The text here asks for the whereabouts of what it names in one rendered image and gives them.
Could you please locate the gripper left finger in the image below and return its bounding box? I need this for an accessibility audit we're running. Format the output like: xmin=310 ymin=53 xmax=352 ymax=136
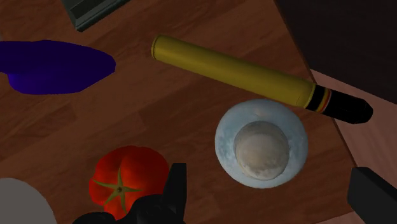
xmin=73 ymin=162 xmax=188 ymax=224

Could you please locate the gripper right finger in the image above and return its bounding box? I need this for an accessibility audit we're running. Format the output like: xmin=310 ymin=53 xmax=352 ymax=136
xmin=346 ymin=167 xmax=397 ymax=224

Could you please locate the red tomato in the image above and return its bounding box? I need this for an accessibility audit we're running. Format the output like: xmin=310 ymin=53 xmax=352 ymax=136
xmin=88 ymin=144 xmax=171 ymax=221

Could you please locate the pale blue bowl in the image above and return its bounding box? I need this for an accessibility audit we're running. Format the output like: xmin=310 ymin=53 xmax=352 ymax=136
xmin=214 ymin=98 xmax=309 ymax=190

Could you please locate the yellow marker with black cap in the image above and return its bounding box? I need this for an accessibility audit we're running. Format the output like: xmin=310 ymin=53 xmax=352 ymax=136
xmin=151 ymin=34 xmax=374 ymax=125

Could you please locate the grey round object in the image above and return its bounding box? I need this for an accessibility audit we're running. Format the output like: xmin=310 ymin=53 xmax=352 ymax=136
xmin=0 ymin=178 xmax=59 ymax=224

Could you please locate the dark robot stand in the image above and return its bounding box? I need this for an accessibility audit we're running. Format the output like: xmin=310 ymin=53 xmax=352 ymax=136
xmin=274 ymin=0 xmax=397 ymax=105

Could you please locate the dark blue bowl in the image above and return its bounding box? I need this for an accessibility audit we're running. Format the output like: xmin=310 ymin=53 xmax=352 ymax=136
xmin=0 ymin=39 xmax=117 ymax=95

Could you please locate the grey-green box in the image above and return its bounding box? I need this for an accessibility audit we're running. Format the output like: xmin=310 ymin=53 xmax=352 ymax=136
xmin=60 ymin=0 xmax=131 ymax=33

